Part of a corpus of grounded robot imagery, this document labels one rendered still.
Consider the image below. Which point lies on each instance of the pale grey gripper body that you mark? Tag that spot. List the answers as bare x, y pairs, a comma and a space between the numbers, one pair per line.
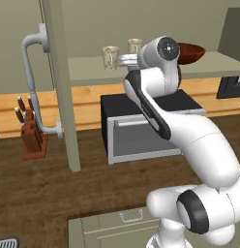
127, 60

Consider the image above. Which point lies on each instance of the grey ribbed object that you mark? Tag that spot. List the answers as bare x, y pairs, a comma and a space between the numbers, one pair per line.
6, 243

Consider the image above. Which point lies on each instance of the dark olive cabinet door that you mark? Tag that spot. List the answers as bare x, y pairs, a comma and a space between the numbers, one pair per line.
233, 32

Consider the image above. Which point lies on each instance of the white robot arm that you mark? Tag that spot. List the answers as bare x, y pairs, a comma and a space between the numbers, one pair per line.
202, 142

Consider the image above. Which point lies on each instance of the patterned beige glass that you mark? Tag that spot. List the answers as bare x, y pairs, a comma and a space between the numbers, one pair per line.
110, 58
134, 46

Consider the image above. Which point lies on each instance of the black appliance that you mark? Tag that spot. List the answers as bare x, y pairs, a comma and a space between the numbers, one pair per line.
230, 87

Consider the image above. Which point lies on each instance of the olive cabinet shelf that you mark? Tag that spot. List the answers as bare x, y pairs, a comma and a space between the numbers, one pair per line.
93, 72

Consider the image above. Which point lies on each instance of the brown wooden knife block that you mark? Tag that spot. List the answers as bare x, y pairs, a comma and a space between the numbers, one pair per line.
34, 139

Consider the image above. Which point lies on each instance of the olive drawer front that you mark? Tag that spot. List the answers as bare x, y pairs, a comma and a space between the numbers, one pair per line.
115, 226

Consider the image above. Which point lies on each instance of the red-brown bowl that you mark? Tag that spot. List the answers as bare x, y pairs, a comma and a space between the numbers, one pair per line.
191, 53

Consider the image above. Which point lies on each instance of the black toaster oven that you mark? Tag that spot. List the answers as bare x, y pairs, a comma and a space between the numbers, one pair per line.
125, 109

